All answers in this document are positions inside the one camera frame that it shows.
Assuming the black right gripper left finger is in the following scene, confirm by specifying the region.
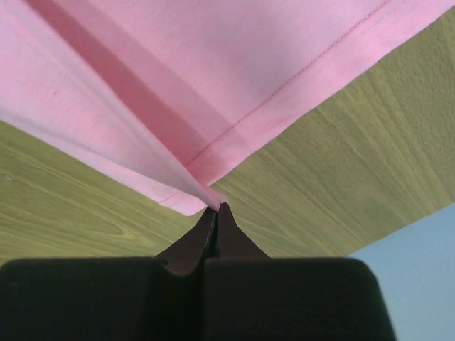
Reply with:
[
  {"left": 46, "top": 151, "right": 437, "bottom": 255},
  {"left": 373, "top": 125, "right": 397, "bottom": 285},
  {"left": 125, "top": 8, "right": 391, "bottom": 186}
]
[{"left": 1, "top": 210, "right": 217, "bottom": 340}]

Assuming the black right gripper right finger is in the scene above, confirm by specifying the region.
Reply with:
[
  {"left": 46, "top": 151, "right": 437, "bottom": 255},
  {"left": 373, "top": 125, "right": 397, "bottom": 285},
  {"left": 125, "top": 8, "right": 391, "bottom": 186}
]
[{"left": 204, "top": 204, "right": 395, "bottom": 340}]

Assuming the pink t-shirt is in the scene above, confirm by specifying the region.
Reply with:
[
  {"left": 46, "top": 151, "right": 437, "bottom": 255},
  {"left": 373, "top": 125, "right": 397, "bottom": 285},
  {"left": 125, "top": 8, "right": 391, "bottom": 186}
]
[{"left": 1, "top": 1, "right": 454, "bottom": 215}]

